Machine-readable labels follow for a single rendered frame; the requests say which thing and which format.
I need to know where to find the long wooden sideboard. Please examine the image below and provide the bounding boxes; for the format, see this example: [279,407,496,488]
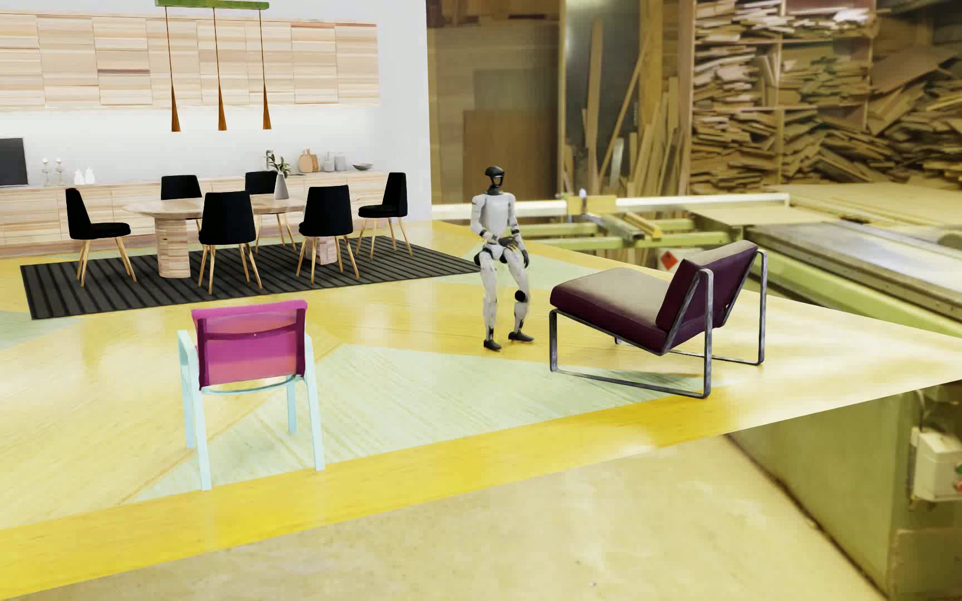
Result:
[0,171,389,262]

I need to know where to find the dark purple lounge chair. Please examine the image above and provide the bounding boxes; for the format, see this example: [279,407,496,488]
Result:
[548,239,769,400]

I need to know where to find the pink armchair pale blue frame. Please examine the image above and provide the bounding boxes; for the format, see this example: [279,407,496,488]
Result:
[177,299,326,492]

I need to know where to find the white humanoid robot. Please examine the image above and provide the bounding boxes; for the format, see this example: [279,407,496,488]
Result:
[469,165,536,352]

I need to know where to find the black dining chair wooden legs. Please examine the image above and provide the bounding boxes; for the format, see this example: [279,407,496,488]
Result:
[159,174,204,232]
[244,170,298,255]
[64,187,138,288]
[355,172,414,260]
[296,184,361,284]
[197,191,264,295]

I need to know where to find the white electrical switch box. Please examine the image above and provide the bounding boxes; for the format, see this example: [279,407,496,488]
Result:
[909,426,962,504]

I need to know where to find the wooden wall cabinets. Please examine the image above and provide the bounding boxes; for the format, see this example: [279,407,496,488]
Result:
[0,11,381,113]

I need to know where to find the orange cone pendant lamp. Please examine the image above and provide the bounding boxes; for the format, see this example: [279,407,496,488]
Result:
[211,7,229,132]
[257,7,273,131]
[164,5,182,134]

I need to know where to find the round wooden dining table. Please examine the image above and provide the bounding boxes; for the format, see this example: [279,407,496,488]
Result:
[122,193,340,280]

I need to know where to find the white vase with plant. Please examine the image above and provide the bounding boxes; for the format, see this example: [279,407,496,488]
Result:
[264,149,292,200]

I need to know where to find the black striped rug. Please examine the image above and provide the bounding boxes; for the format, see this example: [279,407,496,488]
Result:
[20,235,482,321]

